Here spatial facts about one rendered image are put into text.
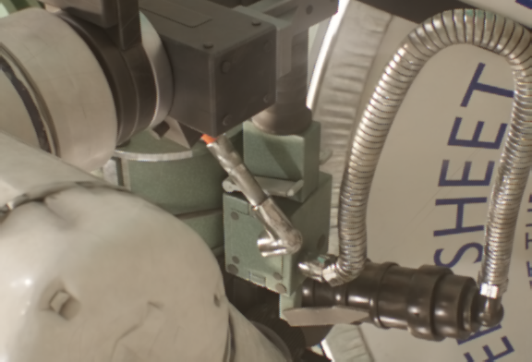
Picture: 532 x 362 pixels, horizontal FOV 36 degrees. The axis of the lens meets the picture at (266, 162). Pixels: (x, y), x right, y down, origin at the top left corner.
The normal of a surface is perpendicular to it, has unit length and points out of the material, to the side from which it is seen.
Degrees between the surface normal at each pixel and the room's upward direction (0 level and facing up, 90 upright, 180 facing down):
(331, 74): 90
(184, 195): 102
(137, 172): 75
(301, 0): 129
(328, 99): 88
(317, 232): 137
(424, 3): 89
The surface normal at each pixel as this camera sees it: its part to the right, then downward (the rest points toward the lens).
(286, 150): -0.51, 0.47
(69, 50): 0.45, -0.44
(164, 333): 0.77, 0.29
